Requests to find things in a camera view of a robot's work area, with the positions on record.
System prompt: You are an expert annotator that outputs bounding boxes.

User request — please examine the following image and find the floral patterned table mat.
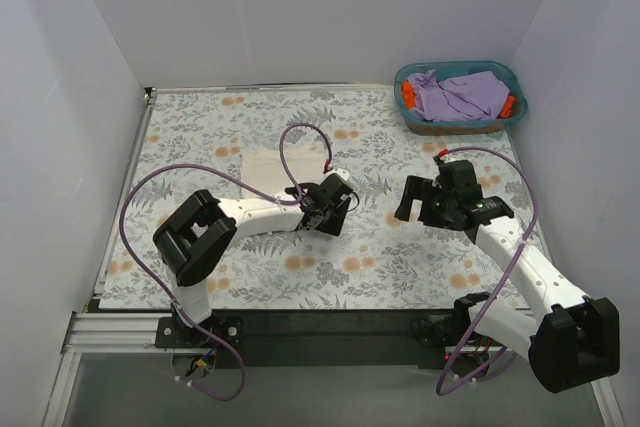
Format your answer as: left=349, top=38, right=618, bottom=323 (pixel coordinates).
left=96, top=88, right=531, bottom=310

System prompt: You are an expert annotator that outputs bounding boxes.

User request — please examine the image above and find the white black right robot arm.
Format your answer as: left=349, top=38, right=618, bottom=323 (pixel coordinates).
left=395, top=160, right=620, bottom=393

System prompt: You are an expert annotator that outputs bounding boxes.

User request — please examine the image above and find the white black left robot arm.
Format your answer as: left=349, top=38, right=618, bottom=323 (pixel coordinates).
left=153, top=169, right=354, bottom=347

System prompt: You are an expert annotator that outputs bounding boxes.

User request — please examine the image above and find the lavender purple t shirt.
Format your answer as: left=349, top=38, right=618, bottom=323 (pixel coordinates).
left=401, top=69, right=516, bottom=122

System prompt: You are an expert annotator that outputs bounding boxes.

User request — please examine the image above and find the cream white t shirt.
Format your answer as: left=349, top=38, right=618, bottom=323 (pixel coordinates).
left=240, top=142, right=327, bottom=196

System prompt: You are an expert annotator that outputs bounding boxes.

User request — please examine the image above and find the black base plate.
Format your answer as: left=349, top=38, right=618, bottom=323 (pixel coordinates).
left=154, top=307, right=513, bottom=379

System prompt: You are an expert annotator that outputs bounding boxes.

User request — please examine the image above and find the aluminium frame rail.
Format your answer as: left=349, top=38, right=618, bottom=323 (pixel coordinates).
left=60, top=310, right=601, bottom=354

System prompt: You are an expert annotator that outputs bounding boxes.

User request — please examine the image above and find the teal plastic laundry basket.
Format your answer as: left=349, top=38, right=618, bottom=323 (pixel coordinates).
left=394, top=60, right=528, bottom=135

